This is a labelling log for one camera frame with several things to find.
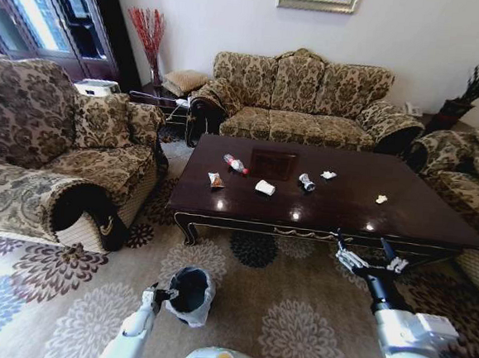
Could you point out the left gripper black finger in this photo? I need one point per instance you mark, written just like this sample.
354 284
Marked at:
171 294

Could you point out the red decorative branches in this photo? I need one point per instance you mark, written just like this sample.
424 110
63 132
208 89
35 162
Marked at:
148 31

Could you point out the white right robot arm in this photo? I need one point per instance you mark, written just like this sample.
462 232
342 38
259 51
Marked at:
413 346

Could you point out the tall glass vase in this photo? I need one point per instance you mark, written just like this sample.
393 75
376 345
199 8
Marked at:
156 77

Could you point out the small crumpled paper ball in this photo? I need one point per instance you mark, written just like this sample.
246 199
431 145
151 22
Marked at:
381 199

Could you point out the clear plastic bottle red cap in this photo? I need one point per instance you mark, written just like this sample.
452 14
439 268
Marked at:
235 163

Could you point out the crushed metal can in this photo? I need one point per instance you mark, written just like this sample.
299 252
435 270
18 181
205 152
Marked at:
307 182

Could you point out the dark framed glass door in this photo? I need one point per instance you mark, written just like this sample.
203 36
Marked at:
53 11

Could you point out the beige tasselled cushion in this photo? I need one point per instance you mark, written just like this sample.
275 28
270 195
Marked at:
185 81

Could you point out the dark wooden tray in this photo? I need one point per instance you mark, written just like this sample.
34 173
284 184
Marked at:
274 163

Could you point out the white telephone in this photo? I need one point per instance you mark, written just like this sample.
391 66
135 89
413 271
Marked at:
413 108

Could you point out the dark trash bin white liner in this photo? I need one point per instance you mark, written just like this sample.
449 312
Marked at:
189 295

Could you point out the floral armchair with cushion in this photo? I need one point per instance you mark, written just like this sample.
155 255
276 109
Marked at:
27 137

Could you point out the floral patterned rug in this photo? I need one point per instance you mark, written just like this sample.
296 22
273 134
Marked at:
254 313

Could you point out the white boxy appliance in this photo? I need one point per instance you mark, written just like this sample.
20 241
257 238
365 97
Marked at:
95 88

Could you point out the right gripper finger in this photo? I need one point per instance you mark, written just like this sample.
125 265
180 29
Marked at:
349 258
396 266

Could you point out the orange snack wrapper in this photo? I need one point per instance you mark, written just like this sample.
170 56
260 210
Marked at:
216 180

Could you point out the crumpled white tissue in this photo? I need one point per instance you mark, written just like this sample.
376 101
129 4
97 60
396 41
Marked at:
328 174

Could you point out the dark wooden coffee table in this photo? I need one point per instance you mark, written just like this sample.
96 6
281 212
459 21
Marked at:
328 211

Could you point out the dark side table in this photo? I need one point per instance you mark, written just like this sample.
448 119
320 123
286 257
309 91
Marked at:
158 100

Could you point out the crushed white paper cup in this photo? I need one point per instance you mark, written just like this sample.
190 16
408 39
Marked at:
265 187

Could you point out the floral three-seat sofa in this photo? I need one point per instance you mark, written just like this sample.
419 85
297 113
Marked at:
299 109

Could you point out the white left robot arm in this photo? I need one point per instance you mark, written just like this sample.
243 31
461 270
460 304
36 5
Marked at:
136 328

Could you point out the floral square cushion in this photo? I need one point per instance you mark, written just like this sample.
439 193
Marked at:
103 122

